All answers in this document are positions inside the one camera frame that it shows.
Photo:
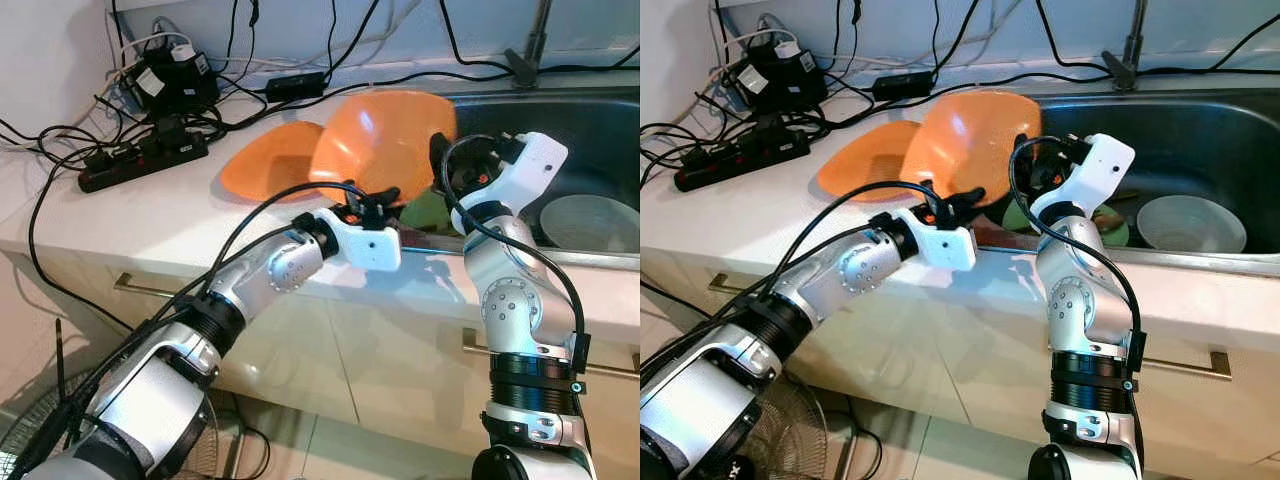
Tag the black power adapter block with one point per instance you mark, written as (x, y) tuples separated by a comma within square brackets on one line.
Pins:
[(175, 85), (780, 82)]

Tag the stainless steel kitchen sink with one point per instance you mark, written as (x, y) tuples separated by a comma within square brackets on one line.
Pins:
[(1200, 140), (590, 140)]

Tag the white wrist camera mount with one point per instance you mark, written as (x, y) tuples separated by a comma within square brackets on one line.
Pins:
[(1100, 165), (535, 165), (365, 245), (945, 245)]

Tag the green plate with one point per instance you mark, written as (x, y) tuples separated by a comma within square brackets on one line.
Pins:
[(1115, 232), (425, 212)]

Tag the orange plastic bowl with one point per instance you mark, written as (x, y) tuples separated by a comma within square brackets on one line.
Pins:
[(970, 140), (380, 140)]

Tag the black power strip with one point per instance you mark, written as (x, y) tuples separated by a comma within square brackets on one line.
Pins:
[(740, 162), (140, 162)]

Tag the dark sink faucet pole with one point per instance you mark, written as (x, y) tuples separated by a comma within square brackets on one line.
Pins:
[(1122, 72), (520, 72)]

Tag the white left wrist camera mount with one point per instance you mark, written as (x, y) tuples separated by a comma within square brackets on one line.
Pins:
[(945, 245), (365, 245)]

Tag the small black adapter box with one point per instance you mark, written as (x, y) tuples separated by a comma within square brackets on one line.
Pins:
[(296, 86), (903, 85)]

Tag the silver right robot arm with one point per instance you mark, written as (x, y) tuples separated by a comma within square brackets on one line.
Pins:
[(1075, 300), (510, 300)]

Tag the orange plastic plate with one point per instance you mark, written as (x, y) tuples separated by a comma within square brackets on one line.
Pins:
[(860, 165), (265, 165)]

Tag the pale white bowl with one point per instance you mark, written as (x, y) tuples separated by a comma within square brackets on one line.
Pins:
[(590, 225), (1190, 225)]

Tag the metal cage floor fan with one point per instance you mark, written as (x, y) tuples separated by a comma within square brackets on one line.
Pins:
[(25, 440), (790, 430)]

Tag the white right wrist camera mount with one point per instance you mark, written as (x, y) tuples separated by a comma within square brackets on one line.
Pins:
[(535, 165), (1100, 165)]

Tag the cream cabinet door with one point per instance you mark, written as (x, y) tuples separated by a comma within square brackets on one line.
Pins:
[(290, 350), (880, 350), (1000, 390), (420, 380)]

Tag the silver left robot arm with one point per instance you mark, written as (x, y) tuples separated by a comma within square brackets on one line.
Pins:
[(700, 410), (150, 400)]

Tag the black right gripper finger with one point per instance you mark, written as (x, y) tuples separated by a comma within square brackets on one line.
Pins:
[(441, 165), (1023, 163)]

